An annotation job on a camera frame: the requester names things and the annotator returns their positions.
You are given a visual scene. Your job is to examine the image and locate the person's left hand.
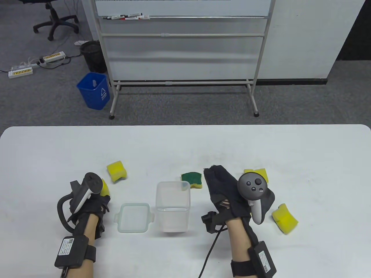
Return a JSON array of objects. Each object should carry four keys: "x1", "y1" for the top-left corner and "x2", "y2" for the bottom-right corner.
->
[{"x1": 67, "y1": 180, "x2": 111, "y2": 239}]

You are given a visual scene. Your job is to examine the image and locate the person's right hand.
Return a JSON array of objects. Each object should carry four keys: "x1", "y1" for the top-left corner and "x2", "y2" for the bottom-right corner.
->
[{"x1": 203, "y1": 165, "x2": 252, "y2": 225}]

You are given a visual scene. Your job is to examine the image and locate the clear plastic container lid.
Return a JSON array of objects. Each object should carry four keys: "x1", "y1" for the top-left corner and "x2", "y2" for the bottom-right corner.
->
[{"x1": 114, "y1": 203, "x2": 154, "y2": 233}]

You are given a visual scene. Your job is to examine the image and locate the clear plastic airtight container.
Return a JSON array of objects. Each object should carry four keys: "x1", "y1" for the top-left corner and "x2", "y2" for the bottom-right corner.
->
[{"x1": 156, "y1": 181, "x2": 191, "y2": 233}]

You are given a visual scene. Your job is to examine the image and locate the person's left forearm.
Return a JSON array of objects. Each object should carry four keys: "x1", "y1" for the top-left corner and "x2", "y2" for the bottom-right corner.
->
[{"x1": 65, "y1": 214, "x2": 99, "y2": 278}]

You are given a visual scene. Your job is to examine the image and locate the person's right forearm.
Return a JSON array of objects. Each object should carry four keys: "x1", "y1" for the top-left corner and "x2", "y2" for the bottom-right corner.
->
[{"x1": 226, "y1": 216, "x2": 273, "y2": 278}]

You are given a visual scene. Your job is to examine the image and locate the black left hand controller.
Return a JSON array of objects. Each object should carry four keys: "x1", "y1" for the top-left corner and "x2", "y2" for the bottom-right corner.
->
[{"x1": 57, "y1": 172, "x2": 102, "y2": 234}]

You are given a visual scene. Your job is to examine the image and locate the black hand controller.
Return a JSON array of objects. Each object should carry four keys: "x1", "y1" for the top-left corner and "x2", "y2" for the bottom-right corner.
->
[
  {"x1": 57, "y1": 172, "x2": 102, "y2": 234},
  {"x1": 237, "y1": 173, "x2": 275, "y2": 225}
]

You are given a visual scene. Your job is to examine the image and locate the black right hand controller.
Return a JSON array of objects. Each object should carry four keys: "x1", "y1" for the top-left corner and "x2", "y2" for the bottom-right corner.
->
[{"x1": 237, "y1": 173, "x2": 275, "y2": 225}]

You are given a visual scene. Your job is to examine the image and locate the black left wrist box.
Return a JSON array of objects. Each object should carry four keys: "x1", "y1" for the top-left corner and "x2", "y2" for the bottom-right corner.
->
[{"x1": 54, "y1": 236, "x2": 89, "y2": 268}]

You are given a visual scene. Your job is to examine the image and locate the black wrist box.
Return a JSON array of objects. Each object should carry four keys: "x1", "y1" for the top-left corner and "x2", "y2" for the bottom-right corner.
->
[
  {"x1": 248, "y1": 241, "x2": 277, "y2": 278},
  {"x1": 54, "y1": 236, "x2": 89, "y2": 268}
]

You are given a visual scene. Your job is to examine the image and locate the black right wrist box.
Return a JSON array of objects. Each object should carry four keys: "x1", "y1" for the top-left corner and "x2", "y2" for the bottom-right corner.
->
[{"x1": 248, "y1": 241, "x2": 277, "y2": 278}]

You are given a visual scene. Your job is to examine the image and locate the blue plastic bin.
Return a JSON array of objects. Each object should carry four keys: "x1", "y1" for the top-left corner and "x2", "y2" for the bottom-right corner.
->
[{"x1": 76, "y1": 72, "x2": 111, "y2": 110}]

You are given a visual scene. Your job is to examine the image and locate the white power strips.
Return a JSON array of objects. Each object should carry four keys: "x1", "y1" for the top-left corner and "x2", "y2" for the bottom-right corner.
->
[{"x1": 37, "y1": 54, "x2": 82, "y2": 70}]

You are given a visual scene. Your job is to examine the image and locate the black mesh wastebasket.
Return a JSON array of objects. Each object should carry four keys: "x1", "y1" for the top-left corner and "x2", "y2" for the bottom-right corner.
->
[{"x1": 80, "y1": 41, "x2": 108, "y2": 73}]

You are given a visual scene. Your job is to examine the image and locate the white power strip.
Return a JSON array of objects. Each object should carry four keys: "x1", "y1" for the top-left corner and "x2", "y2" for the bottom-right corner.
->
[
  {"x1": 39, "y1": 52, "x2": 66, "y2": 63},
  {"x1": 8, "y1": 67, "x2": 34, "y2": 79}
]

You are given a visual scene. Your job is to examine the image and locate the whiteboard on metal stand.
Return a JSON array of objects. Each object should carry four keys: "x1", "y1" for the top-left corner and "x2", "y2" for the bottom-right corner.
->
[{"x1": 93, "y1": 0, "x2": 276, "y2": 120}]

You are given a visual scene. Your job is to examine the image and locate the black office chair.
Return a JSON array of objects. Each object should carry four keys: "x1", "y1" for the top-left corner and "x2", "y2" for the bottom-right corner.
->
[{"x1": 20, "y1": 0, "x2": 79, "y2": 41}]

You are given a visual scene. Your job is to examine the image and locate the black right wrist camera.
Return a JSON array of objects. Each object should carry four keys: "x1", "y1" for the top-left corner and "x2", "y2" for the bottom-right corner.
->
[{"x1": 201, "y1": 211, "x2": 228, "y2": 233}]

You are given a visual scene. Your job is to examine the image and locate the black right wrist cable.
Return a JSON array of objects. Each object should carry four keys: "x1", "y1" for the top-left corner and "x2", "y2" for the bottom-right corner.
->
[{"x1": 199, "y1": 229, "x2": 221, "y2": 278}]

